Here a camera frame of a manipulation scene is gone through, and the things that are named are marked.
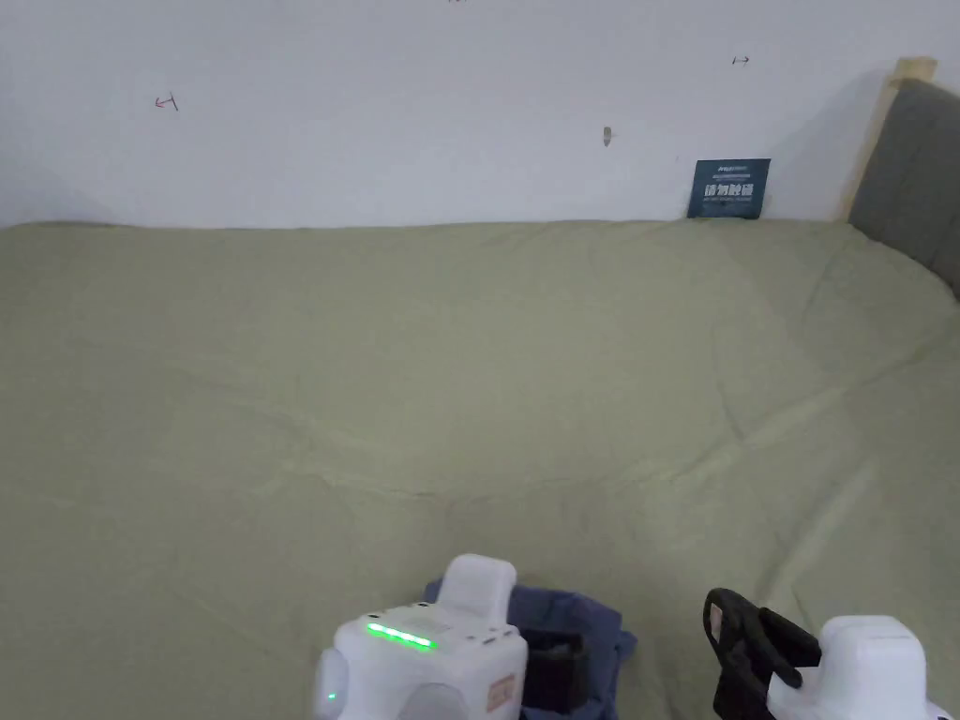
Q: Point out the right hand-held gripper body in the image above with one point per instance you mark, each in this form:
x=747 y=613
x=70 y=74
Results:
x=870 y=667

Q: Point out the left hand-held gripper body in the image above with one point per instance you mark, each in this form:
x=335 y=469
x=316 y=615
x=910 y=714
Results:
x=427 y=667

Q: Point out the dark blue garment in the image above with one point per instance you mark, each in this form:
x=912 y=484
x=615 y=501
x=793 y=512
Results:
x=596 y=624

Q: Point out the grey padded headboard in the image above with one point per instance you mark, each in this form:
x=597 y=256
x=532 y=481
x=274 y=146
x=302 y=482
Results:
x=919 y=172

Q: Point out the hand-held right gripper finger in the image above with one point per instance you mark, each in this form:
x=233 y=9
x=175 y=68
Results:
x=787 y=645
x=731 y=645

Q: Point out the dark blue printed card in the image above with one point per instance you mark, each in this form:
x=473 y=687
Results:
x=729 y=189

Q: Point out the bed with pale green sheet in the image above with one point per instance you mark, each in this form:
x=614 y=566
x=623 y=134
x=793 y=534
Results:
x=420 y=360

